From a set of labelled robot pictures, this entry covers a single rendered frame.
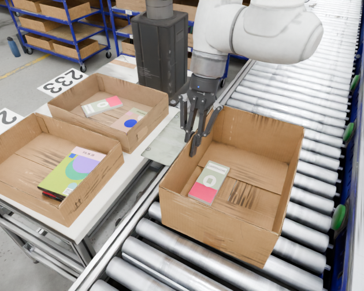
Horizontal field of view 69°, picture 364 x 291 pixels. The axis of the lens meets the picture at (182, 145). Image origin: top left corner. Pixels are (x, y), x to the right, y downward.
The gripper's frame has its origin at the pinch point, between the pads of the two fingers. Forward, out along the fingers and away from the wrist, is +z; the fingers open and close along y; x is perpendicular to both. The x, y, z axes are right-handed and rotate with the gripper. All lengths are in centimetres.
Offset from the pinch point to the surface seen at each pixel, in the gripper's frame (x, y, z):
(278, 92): -68, -14, -9
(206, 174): -5.5, -4.9, 11.0
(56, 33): -154, 233, 3
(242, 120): -18.6, -9.1, -5.6
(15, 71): -127, 268, 49
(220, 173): -7.7, -8.7, 10.2
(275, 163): -21.3, -23.5, 6.7
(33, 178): 19, 44, 21
